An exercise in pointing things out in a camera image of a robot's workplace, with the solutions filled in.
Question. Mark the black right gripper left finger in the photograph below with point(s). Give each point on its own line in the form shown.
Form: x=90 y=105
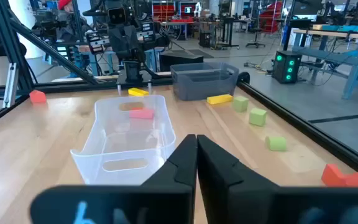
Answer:
x=120 y=205

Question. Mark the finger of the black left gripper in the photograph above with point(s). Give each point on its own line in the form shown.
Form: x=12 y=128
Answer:
x=117 y=42
x=132 y=42

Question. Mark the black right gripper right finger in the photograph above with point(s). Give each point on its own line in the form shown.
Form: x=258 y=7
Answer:
x=244 y=205

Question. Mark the yellow rectangular block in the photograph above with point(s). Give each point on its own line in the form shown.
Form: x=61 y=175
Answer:
x=219 y=99
x=138 y=92

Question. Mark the green rounded block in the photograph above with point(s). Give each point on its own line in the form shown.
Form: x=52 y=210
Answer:
x=276 y=143

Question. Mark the red house-shaped block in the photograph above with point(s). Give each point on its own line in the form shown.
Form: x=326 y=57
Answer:
x=37 y=97

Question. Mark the green cube block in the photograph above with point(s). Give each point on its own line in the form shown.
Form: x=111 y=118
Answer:
x=258 y=117
x=240 y=104

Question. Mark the red arch block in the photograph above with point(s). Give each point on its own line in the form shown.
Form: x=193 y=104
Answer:
x=332 y=175

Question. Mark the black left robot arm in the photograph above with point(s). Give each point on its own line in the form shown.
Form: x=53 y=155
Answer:
x=132 y=73

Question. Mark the person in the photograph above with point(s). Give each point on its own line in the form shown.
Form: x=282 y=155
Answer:
x=73 y=29

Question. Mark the red storage rack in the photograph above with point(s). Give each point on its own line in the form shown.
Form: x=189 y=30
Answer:
x=163 y=12

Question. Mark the black equipment case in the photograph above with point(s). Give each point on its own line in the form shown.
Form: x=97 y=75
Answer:
x=179 y=62

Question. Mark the clear plastic bin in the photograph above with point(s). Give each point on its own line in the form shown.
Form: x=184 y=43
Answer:
x=120 y=137

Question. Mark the grey translucent plastic bin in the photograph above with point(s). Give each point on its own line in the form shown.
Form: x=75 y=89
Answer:
x=197 y=87

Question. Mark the black stool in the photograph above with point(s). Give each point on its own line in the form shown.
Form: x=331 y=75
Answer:
x=256 y=43

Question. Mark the red rolling cart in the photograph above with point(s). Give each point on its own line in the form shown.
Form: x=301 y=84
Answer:
x=270 y=18

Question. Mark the black computer tower green lights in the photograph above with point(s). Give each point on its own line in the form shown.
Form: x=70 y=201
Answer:
x=286 y=67

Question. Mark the blue-framed workbench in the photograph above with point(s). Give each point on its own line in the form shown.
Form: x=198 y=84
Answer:
x=357 y=71

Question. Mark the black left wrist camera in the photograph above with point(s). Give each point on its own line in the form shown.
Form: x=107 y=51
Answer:
x=117 y=15

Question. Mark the black aluminium table frame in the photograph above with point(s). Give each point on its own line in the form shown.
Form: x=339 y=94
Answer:
x=11 y=46

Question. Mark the silver aluminium bracket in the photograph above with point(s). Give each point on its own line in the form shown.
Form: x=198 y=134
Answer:
x=11 y=87

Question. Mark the black round frame knob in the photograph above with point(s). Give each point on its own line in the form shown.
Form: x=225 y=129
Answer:
x=244 y=77

